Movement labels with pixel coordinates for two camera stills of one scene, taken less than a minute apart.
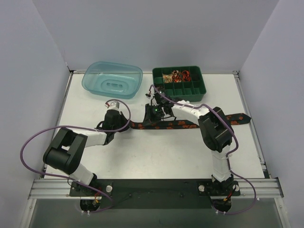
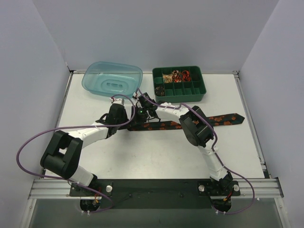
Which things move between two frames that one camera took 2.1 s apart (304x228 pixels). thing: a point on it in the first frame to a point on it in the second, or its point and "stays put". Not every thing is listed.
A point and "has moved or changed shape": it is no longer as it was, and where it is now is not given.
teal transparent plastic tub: [112, 80] stays put
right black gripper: [149, 116] to [141, 116]
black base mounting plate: [156, 194] stays put
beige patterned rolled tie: [167, 78] stays put
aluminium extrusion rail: [60, 189] stays put
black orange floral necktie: [233, 119] has moved or changed shape
